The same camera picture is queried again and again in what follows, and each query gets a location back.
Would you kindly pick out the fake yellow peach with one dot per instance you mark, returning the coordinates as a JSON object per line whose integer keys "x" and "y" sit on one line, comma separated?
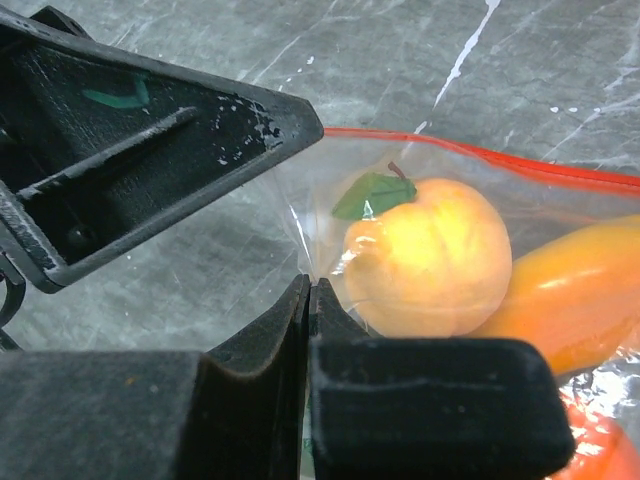
{"x": 424, "y": 257}

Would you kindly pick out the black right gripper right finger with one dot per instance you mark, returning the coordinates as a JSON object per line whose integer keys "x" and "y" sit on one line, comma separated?
{"x": 434, "y": 408}

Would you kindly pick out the clear red-zip bag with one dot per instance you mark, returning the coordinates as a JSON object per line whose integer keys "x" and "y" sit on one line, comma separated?
{"x": 538, "y": 202}

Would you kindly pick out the fake red orange tomato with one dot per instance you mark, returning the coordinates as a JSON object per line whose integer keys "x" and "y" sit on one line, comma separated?
{"x": 603, "y": 450}

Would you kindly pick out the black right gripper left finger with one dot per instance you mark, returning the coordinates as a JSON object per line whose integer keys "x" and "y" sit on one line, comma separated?
{"x": 234, "y": 412}

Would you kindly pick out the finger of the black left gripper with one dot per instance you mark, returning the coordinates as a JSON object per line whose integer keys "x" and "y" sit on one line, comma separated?
{"x": 101, "y": 149}

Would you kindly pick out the fake yellow orange mango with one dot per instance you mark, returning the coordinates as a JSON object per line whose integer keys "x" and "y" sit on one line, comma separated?
{"x": 575, "y": 299}

